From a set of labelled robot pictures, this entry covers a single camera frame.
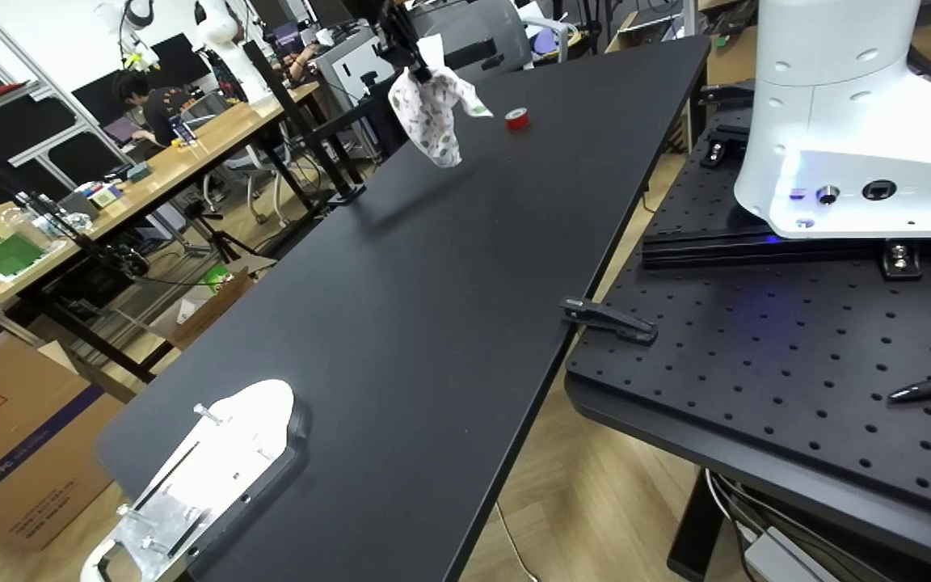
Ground black clamp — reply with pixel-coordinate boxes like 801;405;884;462
559;296;659;347

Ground open cardboard box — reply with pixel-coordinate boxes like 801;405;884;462
149;265;258;350

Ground long wooden table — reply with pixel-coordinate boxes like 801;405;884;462
0;79;322;384

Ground silver metal mount plate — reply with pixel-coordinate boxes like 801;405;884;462
79;378;310;582

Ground grey power brick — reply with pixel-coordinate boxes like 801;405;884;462
744;525;841;582

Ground large cardboard box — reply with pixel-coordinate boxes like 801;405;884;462
0;331;125;552

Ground black monitor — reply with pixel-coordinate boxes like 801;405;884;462
141;32;213;91

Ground white patterned towel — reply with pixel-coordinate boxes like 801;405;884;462
388;65;494;169

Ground aluminium frame shelf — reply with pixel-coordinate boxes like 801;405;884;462
0;6;128;213

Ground person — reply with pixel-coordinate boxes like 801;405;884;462
112;68;193;148

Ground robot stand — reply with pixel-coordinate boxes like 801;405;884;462
563;79;931;582

